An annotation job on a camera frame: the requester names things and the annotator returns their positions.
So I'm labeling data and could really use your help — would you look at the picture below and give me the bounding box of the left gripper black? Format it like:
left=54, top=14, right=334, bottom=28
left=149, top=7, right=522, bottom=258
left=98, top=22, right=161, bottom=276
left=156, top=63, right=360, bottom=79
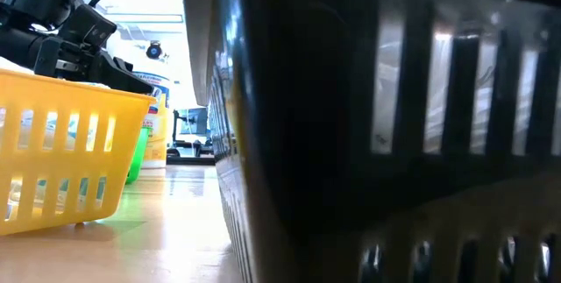
left=32, top=35, right=154, bottom=96

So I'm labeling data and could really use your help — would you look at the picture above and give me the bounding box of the yellow plastic basket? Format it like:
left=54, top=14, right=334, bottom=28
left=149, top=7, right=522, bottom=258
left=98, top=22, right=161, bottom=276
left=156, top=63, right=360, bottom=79
left=0, top=67, right=158, bottom=237

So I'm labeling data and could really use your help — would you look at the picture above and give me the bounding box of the blue white bagged toothbrush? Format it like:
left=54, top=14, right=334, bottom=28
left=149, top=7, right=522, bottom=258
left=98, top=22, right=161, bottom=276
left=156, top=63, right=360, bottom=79
left=4, top=176, right=109, bottom=223

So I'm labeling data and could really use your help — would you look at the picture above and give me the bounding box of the black plastic basket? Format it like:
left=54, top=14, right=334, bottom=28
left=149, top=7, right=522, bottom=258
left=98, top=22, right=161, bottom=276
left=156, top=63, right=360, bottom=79
left=205, top=0, right=561, bottom=283

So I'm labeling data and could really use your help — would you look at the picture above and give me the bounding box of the clear bag of cotton balls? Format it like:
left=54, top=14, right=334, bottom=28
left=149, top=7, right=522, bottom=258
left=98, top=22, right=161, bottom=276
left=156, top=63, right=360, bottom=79
left=371, top=19, right=405, bottom=155
left=423, top=32, right=543, bottom=157

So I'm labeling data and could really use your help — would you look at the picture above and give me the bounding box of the black round fixture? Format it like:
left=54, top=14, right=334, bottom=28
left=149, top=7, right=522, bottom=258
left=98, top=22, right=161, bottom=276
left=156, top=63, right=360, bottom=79
left=145, top=40, right=165, bottom=61

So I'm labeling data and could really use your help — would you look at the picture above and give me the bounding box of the yellow Lysol wipes canister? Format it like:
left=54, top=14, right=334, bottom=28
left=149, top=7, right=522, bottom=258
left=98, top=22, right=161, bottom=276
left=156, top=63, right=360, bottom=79
left=131, top=70, right=173, bottom=169

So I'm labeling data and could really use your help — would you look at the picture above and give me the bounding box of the green plastic basket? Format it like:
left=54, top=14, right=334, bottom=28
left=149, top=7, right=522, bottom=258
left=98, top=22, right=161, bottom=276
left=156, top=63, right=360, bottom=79
left=125, top=125, right=153, bottom=185

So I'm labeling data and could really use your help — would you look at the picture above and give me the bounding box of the monitor on stand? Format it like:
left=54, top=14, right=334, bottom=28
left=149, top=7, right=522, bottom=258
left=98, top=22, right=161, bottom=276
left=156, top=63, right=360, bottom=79
left=169, top=107, right=215, bottom=158

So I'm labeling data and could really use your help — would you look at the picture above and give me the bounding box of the grey slanted beam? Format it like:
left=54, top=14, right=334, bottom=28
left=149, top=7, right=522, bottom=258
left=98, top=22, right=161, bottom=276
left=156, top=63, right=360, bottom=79
left=180, top=0, right=220, bottom=108

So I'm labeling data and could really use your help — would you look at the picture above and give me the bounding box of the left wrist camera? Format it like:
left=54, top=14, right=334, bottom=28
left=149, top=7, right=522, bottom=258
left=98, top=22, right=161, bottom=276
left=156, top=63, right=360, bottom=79
left=57, top=3, right=118, bottom=48

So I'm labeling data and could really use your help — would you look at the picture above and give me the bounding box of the black aluminium table frame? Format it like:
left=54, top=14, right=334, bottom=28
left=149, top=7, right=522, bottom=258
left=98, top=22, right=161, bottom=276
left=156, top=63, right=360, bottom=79
left=166, top=154, right=217, bottom=166

